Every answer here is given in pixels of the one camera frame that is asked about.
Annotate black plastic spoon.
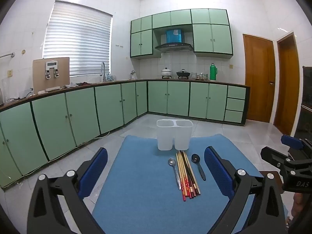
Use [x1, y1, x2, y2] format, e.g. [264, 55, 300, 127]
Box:
[191, 154, 206, 181]

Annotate white plastic utensil holder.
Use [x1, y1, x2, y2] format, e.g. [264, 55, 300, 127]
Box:
[156, 119, 194, 151]

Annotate black range hood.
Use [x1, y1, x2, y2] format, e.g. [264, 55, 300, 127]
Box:
[155, 29, 194, 52]

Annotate white window blind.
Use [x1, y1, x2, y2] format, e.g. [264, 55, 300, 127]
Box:
[43, 0, 113, 76]

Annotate silver metal spoon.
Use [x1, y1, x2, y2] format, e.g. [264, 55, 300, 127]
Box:
[168, 158, 182, 190]

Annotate black glass cabinet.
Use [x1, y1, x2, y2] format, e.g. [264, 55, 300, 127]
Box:
[294, 66, 312, 139]

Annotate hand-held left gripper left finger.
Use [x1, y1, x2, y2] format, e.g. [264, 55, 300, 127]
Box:
[27, 147, 108, 234]

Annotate person's right hand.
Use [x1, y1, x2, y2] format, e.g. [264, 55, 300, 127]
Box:
[291, 192, 305, 227]

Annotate blue table mat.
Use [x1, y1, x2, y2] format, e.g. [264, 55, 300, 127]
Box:
[92, 134, 264, 234]

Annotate green base cabinets with counter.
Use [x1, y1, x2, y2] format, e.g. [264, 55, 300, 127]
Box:
[0, 79, 251, 188]

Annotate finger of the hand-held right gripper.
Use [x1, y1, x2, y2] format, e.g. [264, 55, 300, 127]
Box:
[260, 146, 293, 173]
[281, 135, 305, 150]

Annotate bundle of chopsticks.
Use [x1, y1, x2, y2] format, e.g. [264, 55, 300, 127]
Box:
[176, 150, 201, 202]

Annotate brown wooden door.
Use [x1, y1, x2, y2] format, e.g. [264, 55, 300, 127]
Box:
[273, 32, 300, 136]
[242, 34, 276, 123]

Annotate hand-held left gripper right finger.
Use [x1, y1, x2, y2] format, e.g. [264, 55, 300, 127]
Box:
[204, 146, 286, 234]

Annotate brown cardboard board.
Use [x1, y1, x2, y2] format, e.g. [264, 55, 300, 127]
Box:
[33, 57, 71, 94]

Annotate white device on board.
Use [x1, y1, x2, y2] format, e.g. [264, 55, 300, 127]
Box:
[44, 60, 59, 79]

